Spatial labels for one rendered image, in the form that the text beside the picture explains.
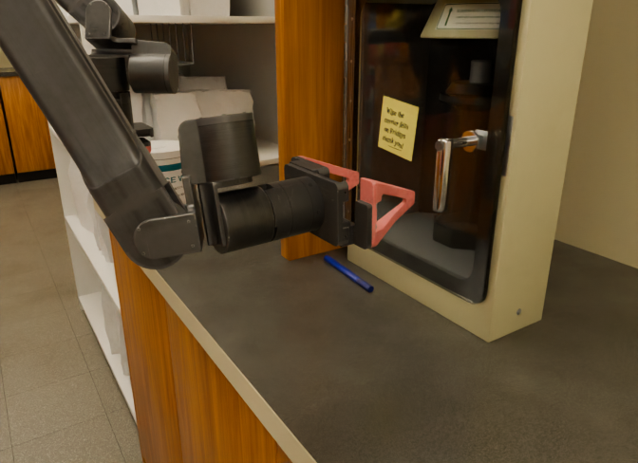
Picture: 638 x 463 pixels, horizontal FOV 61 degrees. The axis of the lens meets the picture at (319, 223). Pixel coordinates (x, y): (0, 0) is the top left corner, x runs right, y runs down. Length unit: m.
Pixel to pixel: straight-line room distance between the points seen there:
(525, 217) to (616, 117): 0.41
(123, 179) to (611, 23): 0.86
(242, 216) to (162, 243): 0.07
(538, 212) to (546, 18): 0.23
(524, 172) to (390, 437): 0.34
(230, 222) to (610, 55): 0.79
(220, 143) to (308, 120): 0.43
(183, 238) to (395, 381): 0.31
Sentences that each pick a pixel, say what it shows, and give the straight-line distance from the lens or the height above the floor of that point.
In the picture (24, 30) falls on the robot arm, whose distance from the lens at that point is 0.52.
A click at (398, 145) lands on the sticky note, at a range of 0.78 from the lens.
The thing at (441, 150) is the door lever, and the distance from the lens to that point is 0.65.
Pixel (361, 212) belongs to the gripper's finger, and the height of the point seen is 1.16.
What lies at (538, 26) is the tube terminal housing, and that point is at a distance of 0.66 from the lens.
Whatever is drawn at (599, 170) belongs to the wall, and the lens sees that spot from 1.11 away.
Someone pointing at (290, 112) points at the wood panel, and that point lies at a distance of 0.89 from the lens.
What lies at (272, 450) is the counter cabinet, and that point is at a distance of 0.75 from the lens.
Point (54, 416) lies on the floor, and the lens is 2.29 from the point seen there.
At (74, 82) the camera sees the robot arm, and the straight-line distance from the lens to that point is 0.50.
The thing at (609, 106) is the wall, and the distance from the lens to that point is 1.09.
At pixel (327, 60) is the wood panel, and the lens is 0.91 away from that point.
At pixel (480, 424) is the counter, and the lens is 0.62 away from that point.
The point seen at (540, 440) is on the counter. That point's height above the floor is 0.94.
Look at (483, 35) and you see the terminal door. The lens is 0.67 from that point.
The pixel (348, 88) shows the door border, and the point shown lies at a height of 1.24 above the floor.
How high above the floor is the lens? 1.33
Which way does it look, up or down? 20 degrees down
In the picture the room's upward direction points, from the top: straight up
